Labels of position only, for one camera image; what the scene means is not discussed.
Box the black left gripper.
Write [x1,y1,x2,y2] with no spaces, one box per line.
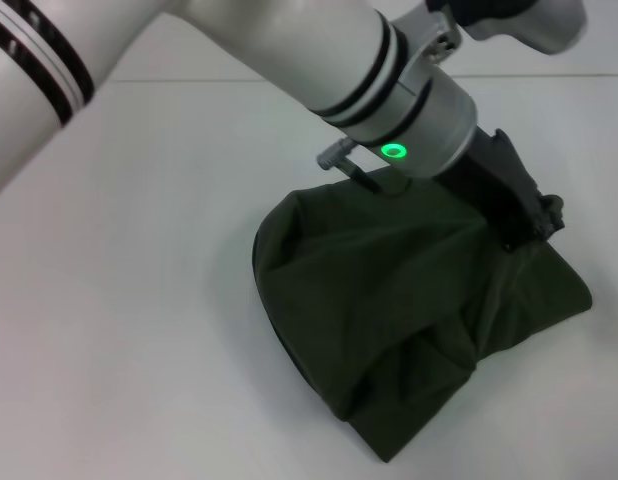
[435,126,566,252]

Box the dark green printed T-shirt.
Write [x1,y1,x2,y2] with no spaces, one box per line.
[251,172,594,423]

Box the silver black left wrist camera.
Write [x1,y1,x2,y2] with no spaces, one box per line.
[425,0,589,56]

